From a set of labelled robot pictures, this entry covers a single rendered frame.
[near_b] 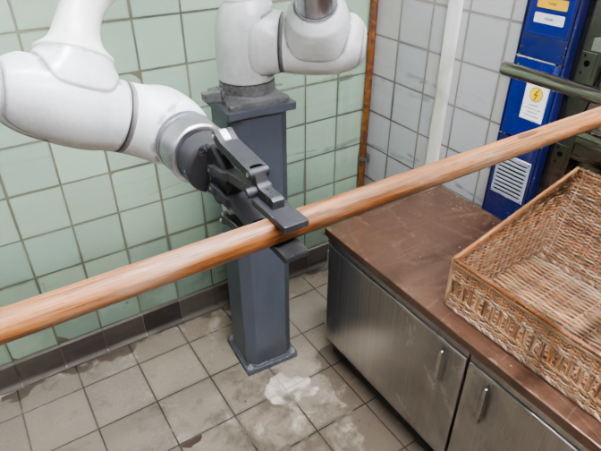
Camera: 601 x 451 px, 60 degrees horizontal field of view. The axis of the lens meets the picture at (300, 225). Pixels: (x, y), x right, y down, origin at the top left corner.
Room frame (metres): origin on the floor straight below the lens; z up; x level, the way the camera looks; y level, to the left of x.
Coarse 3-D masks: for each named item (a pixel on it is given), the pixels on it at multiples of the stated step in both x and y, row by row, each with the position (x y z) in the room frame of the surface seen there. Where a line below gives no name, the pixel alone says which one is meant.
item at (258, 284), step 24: (216, 120) 1.41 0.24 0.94; (240, 120) 1.32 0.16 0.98; (264, 120) 1.36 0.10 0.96; (264, 144) 1.36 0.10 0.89; (240, 264) 1.34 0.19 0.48; (264, 264) 1.35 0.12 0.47; (288, 264) 1.42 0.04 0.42; (240, 288) 1.34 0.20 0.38; (264, 288) 1.35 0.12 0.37; (288, 288) 1.42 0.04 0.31; (240, 312) 1.36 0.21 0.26; (264, 312) 1.34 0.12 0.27; (288, 312) 1.42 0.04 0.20; (240, 336) 1.38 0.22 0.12; (264, 336) 1.34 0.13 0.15; (288, 336) 1.41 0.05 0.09; (240, 360) 1.36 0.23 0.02; (264, 360) 1.34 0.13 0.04
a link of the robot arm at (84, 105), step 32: (64, 0) 0.73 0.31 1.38; (96, 0) 0.74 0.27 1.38; (64, 32) 0.69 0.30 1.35; (96, 32) 0.72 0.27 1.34; (0, 64) 0.62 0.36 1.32; (32, 64) 0.63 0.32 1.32; (64, 64) 0.65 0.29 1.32; (96, 64) 0.67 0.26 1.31; (0, 96) 0.60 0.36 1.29; (32, 96) 0.61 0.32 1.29; (64, 96) 0.62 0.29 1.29; (96, 96) 0.65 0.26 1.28; (128, 96) 0.68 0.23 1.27; (32, 128) 0.61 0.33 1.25; (64, 128) 0.62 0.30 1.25; (96, 128) 0.64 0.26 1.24; (128, 128) 0.66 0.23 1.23
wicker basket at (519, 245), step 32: (544, 192) 1.21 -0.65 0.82; (576, 192) 1.26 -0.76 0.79; (512, 224) 1.16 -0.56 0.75; (544, 224) 1.24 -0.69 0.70; (576, 224) 1.22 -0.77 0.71; (480, 256) 1.09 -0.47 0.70; (512, 256) 1.17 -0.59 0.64; (544, 256) 1.23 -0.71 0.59; (576, 256) 1.18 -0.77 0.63; (448, 288) 1.03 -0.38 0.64; (480, 288) 0.96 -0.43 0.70; (512, 288) 1.09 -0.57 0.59; (544, 288) 1.09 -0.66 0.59; (576, 288) 1.09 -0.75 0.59; (480, 320) 0.94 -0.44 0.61; (512, 320) 0.88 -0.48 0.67; (544, 320) 0.82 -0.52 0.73; (576, 320) 0.97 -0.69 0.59; (512, 352) 0.86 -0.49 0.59; (544, 352) 0.86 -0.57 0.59; (576, 352) 0.86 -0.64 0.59; (576, 384) 0.74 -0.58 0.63
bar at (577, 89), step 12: (504, 72) 1.15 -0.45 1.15; (516, 72) 1.13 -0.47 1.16; (528, 72) 1.11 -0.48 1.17; (540, 72) 1.09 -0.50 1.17; (540, 84) 1.08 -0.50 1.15; (552, 84) 1.05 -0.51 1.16; (564, 84) 1.03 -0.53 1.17; (576, 84) 1.02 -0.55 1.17; (576, 96) 1.01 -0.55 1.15; (588, 96) 0.99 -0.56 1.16; (600, 96) 0.97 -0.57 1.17
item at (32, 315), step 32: (544, 128) 0.71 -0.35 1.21; (576, 128) 0.73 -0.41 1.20; (448, 160) 0.60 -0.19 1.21; (480, 160) 0.62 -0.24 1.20; (352, 192) 0.52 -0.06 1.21; (384, 192) 0.53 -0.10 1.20; (416, 192) 0.56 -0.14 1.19; (256, 224) 0.46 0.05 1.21; (320, 224) 0.48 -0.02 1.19; (160, 256) 0.40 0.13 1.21; (192, 256) 0.41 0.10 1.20; (224, 256) 0.42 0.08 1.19; (64, 288) 0.35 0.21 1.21; (96, 288) 0.36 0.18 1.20; (128, 288) 0.37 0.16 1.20; (0, 320) 0.32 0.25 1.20; (32, 320) 0.32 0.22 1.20; (64, 320) 0.34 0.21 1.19
